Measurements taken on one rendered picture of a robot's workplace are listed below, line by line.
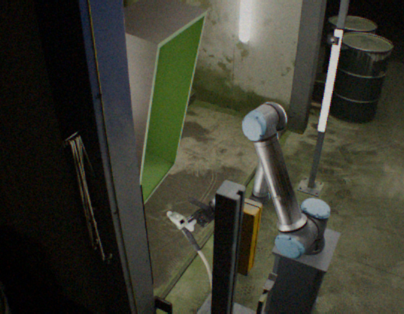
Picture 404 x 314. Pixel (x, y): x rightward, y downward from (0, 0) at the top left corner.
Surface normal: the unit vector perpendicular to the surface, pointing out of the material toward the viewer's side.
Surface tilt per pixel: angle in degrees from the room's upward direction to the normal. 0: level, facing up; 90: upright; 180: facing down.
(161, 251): 0
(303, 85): 90
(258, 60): 90
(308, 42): 90
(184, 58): 90
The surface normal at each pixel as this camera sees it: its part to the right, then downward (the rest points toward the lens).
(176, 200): 0.00, -0.81
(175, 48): -0.39, 0.55
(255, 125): -0.69, 0.33
